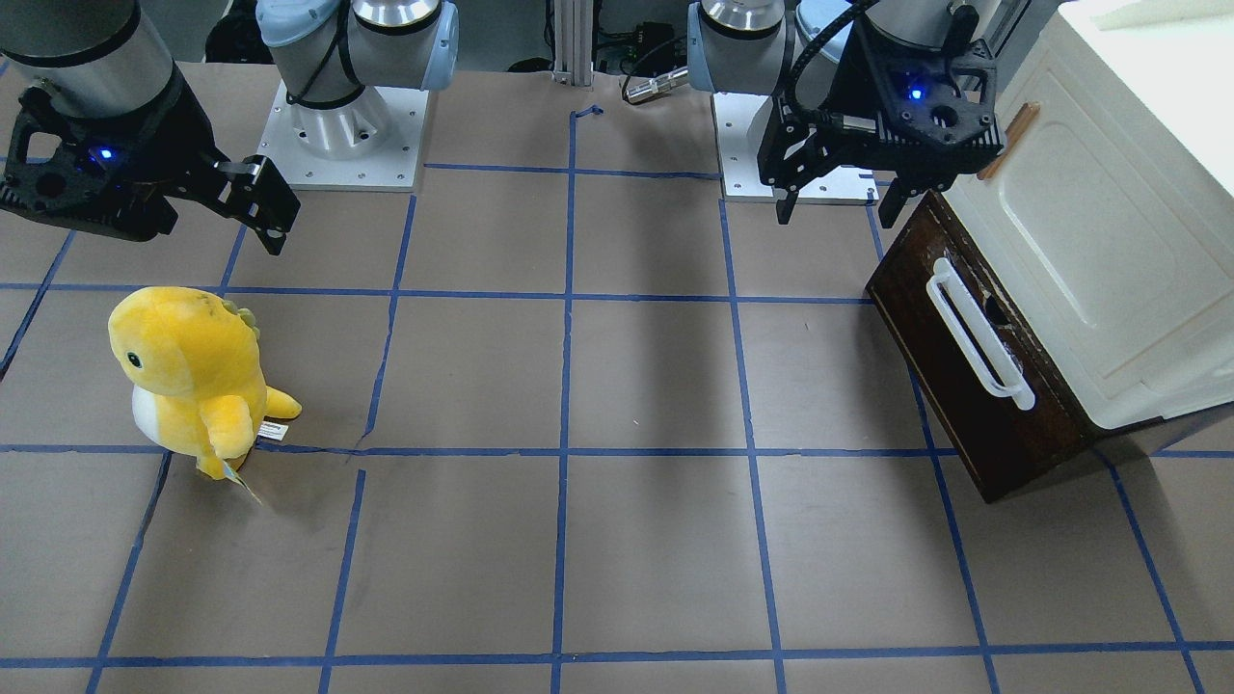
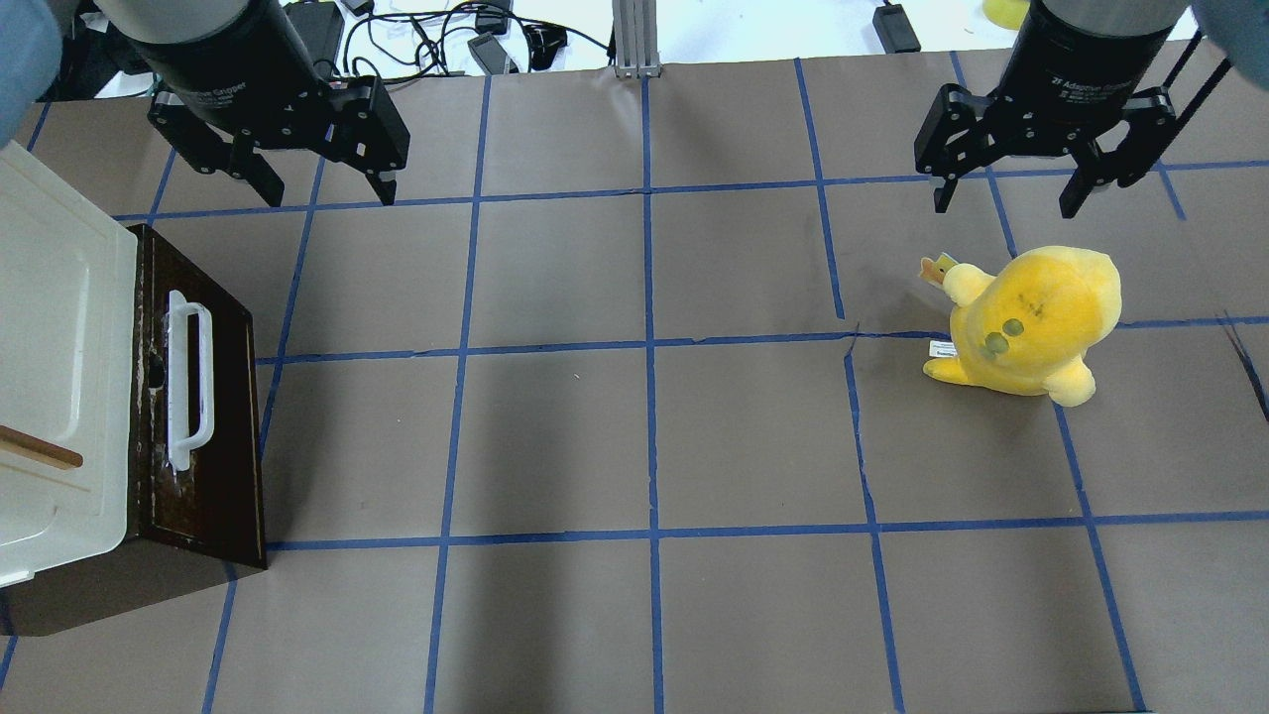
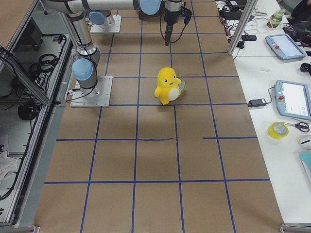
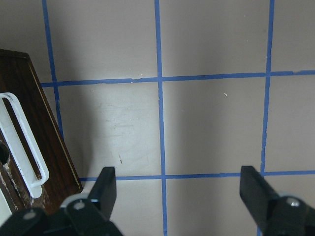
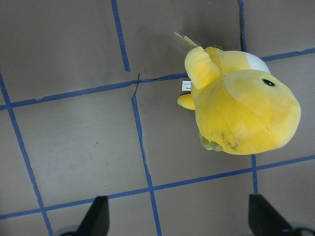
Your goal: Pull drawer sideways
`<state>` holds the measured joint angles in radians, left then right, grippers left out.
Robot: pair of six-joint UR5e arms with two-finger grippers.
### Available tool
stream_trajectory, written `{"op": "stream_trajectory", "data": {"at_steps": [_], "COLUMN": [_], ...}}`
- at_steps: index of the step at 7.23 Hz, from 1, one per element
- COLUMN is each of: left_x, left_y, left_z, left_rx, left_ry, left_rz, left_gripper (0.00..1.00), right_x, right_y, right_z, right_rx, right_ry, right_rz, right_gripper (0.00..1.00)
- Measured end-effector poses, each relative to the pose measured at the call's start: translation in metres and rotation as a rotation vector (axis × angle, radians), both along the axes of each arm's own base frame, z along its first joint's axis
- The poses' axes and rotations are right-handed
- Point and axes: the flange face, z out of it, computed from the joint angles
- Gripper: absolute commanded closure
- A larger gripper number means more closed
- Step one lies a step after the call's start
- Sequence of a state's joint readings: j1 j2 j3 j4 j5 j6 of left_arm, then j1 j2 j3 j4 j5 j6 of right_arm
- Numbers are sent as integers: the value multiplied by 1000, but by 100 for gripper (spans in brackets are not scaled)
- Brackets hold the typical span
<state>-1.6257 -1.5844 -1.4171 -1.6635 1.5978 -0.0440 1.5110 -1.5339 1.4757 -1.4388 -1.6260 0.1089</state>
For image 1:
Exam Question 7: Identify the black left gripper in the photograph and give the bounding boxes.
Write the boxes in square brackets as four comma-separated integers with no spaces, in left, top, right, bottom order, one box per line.
[756,17,1004,228]

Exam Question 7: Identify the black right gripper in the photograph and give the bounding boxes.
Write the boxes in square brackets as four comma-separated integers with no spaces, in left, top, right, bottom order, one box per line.
[1,67,301,256]

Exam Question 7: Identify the white drawer handle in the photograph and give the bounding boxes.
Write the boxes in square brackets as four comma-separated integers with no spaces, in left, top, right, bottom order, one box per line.
[926,256,1037,412]

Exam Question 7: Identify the dark brown wooden drawer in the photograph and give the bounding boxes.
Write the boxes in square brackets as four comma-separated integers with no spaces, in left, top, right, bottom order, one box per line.
[868,193,1169,503]

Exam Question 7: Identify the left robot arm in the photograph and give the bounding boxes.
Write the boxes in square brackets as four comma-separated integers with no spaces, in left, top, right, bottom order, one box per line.
[684,1,1004,226]

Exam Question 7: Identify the yellow plush dinosaur toy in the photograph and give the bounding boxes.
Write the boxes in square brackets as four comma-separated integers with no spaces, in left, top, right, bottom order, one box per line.
[107,286,304,485]

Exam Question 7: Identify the wooden stick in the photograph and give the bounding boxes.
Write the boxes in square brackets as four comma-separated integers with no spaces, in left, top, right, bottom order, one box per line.
[976,100,1041,182]

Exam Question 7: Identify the cream plastic cabinet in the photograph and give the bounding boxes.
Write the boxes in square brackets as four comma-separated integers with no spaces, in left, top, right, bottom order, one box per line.
[946,1,1233,429]

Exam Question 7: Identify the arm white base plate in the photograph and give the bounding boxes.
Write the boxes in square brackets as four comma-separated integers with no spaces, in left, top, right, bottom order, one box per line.
[258,83,433,193]
[711,93,880,205]

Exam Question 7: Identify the metal cable connector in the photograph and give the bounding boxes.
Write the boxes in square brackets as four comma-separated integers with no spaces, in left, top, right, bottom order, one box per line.
[621,65,690,106]

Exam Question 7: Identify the aluminium frame post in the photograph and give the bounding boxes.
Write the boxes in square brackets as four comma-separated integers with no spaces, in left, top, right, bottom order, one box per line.
[550,0,598,91]

